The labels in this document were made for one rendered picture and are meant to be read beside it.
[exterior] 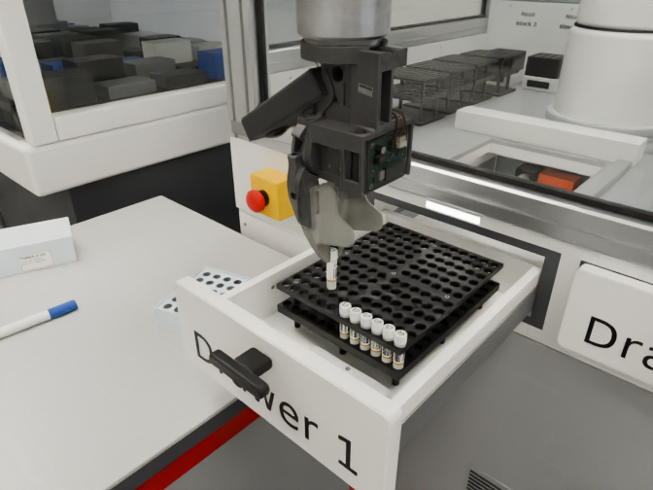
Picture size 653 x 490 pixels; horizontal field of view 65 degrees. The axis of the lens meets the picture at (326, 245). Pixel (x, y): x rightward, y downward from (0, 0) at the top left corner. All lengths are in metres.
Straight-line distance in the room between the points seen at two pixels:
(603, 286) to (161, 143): 1.01
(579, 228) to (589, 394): 0.22
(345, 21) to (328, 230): 0.18
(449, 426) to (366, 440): 0.47
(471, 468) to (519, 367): 0.24
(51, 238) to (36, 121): 0.28
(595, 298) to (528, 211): 0.12
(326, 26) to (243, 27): 0.52
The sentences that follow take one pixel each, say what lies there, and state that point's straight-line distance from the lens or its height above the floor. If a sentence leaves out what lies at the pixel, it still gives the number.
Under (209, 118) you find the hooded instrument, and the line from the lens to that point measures 1.38.
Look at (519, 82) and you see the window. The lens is 0.65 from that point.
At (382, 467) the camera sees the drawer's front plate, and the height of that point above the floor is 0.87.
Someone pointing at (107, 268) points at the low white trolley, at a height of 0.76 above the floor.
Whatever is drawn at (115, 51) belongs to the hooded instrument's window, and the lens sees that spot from 1.26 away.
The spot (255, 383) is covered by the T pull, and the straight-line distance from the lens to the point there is 0.46.
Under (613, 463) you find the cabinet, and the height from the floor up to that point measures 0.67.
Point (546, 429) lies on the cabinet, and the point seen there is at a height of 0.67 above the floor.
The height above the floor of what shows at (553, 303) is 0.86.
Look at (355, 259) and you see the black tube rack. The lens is 0.65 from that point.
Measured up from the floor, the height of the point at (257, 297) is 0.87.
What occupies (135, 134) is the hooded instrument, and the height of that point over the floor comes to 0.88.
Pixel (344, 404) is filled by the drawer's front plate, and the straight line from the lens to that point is 0.44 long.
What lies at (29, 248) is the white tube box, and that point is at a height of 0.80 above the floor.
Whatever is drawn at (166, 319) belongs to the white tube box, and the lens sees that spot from 0.78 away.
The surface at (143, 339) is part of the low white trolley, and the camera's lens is 0.79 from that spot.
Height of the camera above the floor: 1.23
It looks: 29 degrees down
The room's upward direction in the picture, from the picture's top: straight up
